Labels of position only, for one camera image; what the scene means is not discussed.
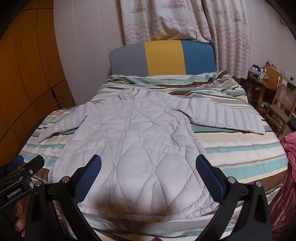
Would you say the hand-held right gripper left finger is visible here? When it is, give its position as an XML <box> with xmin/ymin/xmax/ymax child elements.
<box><xmin>25</xmin><ymin>154</ymin><xmax>102</xmax><ymax>241</ymax></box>

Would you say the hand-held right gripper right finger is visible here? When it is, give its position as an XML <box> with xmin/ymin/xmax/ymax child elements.
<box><xmin>195</xmin><ymin>154</ymin><xmax>272</xmax><ymax>241</ymax></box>

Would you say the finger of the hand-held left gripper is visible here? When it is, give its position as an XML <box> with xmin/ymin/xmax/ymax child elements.
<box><xmin>10</xmin><ymin>155</ymin><xmax>45</xmax><ymax>184</ymax></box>
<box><xmin>0</xmin><ymin>155</ymin><xmax>25</xmax><ymax>174</ymax></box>

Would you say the white quilted puffer jacket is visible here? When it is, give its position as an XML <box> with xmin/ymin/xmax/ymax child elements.
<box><xmin>38</xmin><ymin>89</ymin><xmax>266</xmax><ymax>219</ymax></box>

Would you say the person's left hand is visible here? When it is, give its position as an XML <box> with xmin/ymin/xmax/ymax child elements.
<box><xmin>13</xmin><ymin>202</ymin><xmax>26</xmax><ymax>239</ymax></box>

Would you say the striped blanket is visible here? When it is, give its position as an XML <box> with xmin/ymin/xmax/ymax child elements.
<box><xmin>18</xmin><ymin>70</ymin><xmax>289</xmax><ymax>241</ymax></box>

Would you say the pink cloth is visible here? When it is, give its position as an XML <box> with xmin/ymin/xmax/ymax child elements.
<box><xmin>269</xmin><ymin>131</ymin><xmax>296</xmax><ymax>230</ymax></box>

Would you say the wooden wardrobe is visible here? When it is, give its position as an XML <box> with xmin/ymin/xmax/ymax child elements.
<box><xmin>0</xmin><ymin>0</ymin><xmax>76</xmax><ymax>168</ymax></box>

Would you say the wooden side table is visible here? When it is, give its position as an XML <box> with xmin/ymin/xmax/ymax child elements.
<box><xmin>245</xmin><ymin>70</ymin><xmax>283</xmax><ymax>110</ymax></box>

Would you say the wooden cane chair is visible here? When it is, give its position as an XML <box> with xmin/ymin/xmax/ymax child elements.
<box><xmin>264</xmin><ymin>83</ymin><xmax>296</xmax><ymax>138</ymax></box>

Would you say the dark patterned box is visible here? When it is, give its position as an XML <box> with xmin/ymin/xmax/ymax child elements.
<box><xmin>248</xmin><ymin>65</ymin><xmax>264</xmax><ymax>80</ymax></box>

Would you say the light wooden board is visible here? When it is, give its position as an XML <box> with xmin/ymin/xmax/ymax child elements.
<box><xmin>262</xmin><ymin>65</ymin><xmax>284</xmax><ymax>91</ymax></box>

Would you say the grey yellow blue headboard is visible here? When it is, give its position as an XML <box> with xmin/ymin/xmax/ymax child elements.
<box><xmin>109</xmin><ymin>40</ymin><xmax>215</xmax><ymax>77</ymax></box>

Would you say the white box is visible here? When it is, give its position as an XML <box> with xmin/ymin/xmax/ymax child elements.
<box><xmin>282</xmin><ymin>70</ymin><xmax>296</xmax><ymax>86</ymax></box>

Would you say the starfish print curtain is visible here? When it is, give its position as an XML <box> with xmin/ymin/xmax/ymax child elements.
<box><xmin>120</xmin><ymin>0</ymin><xmax>210</xmax><ymax>45</ymax></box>
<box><xmin>201</xmin><ymin>0</ymin><xmax>252</xmax><ymax>78</ymax></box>

